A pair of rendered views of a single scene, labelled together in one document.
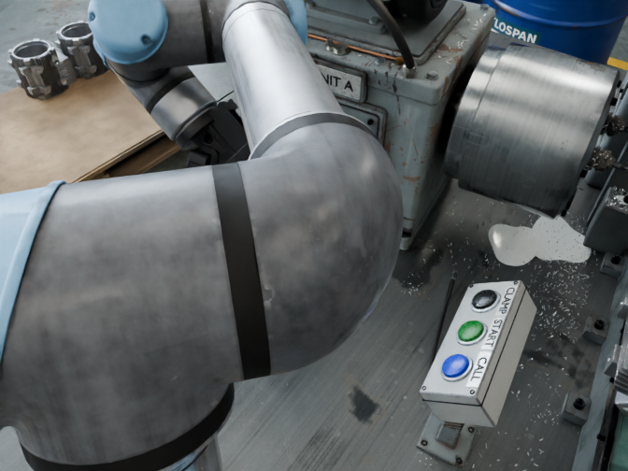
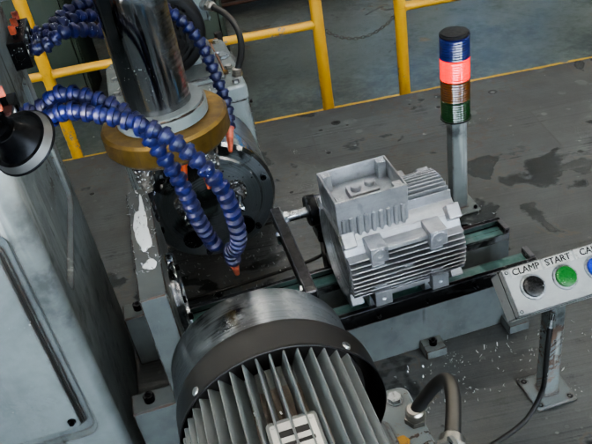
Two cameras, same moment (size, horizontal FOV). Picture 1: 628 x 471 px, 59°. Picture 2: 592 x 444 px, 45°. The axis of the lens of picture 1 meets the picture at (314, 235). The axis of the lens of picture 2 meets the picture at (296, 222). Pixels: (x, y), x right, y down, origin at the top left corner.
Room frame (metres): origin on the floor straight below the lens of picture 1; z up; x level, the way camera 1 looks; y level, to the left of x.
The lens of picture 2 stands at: (1.08, 0.18, 1.77)
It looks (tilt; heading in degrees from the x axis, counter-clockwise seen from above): 35 degrees down; 232
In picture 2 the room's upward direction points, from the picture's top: 10 degrees counter-clockwise
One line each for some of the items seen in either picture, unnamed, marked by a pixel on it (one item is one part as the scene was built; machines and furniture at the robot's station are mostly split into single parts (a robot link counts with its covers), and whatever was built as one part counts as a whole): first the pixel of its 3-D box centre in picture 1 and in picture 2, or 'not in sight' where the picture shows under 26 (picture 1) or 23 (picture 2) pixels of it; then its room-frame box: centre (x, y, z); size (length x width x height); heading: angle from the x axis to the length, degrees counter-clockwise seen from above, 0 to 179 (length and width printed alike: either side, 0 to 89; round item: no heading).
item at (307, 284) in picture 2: not in sight; (293, 252); (0.49, -0.59, 1.01); 0.26 x 0.04 x 0.03; 61
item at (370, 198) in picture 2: not in sight; (362, 196); (0.39, -0.51, 1.11); 0.12 x 0.11 x 0.07; 151
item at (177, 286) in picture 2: not in sight; (181, 294); (0.68, -0.67, 1.02); 0.15 x 0.02 x 0.15; 61
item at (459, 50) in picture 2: not in sight; (454, 46); (-0.02, -0.62, 1.19); 0.06 x 0.06 x 0.04
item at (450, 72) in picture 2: not in sight; (455, 67); (-0.02, -0.62, 1.14); 0.06 x 0.06 x 0.04
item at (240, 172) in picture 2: not in sight; (202, 172); (0.43, -0.91, 1.04); 0.41 x 0.25 x 0.25; 61
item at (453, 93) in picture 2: not in sight; (455, 87); (-0.02, -0.62, 1.10); 0.06 x 0.06 x 0.04
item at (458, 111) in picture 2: not in sight; (455, 107); (-0.02, -0.62, 1.05); 0.06 x 0.06 x 0.04
